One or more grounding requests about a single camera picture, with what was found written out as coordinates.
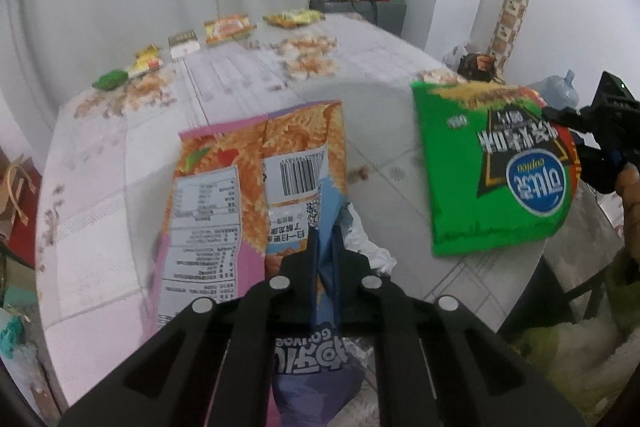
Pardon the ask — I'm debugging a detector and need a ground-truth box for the green chip snack bag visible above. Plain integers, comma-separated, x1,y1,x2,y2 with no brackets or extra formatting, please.
411,81,582,257

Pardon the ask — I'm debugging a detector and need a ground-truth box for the pink orange noodle snack bag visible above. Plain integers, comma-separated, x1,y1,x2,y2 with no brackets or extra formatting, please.
145,101,395,426

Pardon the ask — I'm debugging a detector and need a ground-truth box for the right forearm beige sleeve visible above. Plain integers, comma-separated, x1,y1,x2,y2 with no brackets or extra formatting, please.
513,251,639,426

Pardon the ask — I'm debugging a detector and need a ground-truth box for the person right hand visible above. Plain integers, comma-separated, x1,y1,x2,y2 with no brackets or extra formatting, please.
615,164,640,261

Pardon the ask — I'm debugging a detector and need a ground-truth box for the blue water jug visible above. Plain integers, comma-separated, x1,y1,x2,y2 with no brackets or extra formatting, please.
529,69,579,109

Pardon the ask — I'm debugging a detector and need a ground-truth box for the dark snack box on floor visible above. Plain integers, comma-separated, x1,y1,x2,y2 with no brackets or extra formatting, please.
457,53,498,82

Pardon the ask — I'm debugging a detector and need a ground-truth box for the tall patterned cardboard box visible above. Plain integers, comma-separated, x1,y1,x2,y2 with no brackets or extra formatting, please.
487,0,530,72

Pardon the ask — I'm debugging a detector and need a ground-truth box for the floral tablecloth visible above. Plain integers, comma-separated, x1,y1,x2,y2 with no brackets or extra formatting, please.
37,15,544,403

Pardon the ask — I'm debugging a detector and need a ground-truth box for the grey cabinet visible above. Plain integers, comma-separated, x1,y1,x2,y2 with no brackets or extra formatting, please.
309,0,407,37

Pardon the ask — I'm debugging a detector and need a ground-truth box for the small green wrapper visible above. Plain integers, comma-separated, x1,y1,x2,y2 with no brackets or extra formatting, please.
92,69,129,92

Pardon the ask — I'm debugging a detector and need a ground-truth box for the gold yellow snack wrapper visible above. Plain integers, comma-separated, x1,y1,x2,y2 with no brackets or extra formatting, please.
262,9,326,29

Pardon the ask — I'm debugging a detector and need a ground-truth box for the small yellow wrapper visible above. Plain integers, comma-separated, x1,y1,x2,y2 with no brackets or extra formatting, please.
127,44,164,78

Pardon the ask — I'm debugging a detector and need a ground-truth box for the small white gold packet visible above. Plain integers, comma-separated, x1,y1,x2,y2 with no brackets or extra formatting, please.
168,29,201,61

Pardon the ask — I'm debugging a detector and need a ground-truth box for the orange snack packet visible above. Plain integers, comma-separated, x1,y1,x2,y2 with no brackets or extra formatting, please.
204,14,256,46

